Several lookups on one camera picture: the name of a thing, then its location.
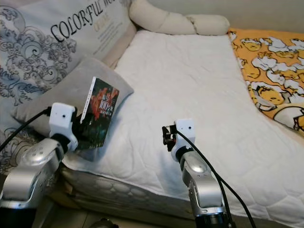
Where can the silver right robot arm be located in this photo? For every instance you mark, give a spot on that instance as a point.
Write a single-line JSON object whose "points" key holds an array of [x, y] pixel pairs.
{"points": [[202, 185]]}

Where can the grey printed headboard cushion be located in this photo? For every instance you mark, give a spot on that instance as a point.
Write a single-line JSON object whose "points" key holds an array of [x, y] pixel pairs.
{"points": [[38, 47]]}

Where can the grey quilted mattress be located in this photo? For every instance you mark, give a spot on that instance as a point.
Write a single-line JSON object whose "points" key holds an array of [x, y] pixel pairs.
{"points": [[137, 197]]}

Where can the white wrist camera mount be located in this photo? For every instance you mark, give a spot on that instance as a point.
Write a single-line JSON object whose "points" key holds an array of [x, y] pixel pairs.
{"points": [[62, 121], [185, 133]]}

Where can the dark robot left foot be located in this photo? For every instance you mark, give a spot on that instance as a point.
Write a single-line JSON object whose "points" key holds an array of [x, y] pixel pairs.
{"points": [[104, 223]]}

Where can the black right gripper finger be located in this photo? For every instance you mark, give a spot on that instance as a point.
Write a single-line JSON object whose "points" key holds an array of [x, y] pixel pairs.
{"points": [[167, 144], [166, 131]]}

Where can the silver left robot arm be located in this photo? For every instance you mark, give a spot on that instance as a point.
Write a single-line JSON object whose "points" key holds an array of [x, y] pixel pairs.
{"points": [[31, 180]]}

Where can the grey pillow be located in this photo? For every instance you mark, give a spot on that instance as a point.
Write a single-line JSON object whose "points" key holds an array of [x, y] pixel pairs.
{"points": [[71, 90]]}

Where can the yellow orange duck print blanket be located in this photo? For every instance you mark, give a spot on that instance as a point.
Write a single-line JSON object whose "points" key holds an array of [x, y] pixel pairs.
{"points": [[270, 61]]}

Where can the dark red green book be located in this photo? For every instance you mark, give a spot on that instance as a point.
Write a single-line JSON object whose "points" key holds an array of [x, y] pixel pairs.
{"points": [[104, 109]]}

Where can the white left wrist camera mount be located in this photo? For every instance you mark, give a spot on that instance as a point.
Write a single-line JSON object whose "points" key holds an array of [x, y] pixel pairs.
{"points": [[62, 121]]}

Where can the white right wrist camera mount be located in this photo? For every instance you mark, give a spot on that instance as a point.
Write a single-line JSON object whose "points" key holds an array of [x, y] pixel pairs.
{"points": [[185, 133]]}

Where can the white quilted mattress pad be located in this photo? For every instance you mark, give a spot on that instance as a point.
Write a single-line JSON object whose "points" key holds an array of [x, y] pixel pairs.
{"points": [[190, 85]]}

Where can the beige bolster pillow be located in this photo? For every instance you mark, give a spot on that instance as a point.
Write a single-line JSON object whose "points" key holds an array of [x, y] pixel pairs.
{"points": [[171, 21]]}

